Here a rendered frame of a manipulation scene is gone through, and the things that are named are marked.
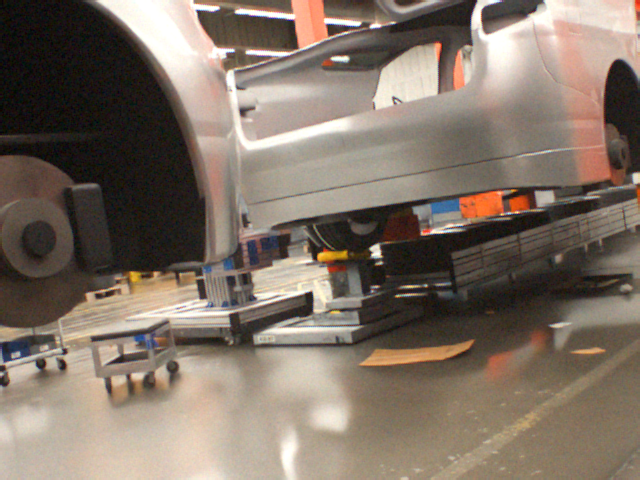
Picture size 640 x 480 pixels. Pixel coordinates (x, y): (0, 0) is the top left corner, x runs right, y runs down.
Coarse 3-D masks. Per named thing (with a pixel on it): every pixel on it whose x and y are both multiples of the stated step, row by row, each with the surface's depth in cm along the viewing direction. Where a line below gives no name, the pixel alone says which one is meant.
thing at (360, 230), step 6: (342, 222) 477; (372, 222) 509; (378, 222) 505; (348, 228) 480; (354, 228) 516; (360, 228) 511; (366, 228) 507; (372, 228) 503; (354, 234) 485; (360, 234) 489; (366, 234) 495
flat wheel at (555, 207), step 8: (560, 200) 797; (568, 200) 793; (576, 200) 789; (584, 200) 740; (592, 200) 743; (600, 200) 755; (544, 208) 755; (552, 208) 748; (560, 208) 743; (568, 208) 740; (576, 208) 739; (584, 208) 739; (592, 208) 743; (600, 208) 752; (552, 216) 749; (560, 216) 744; (568, 216) 741; (568, 224) 742
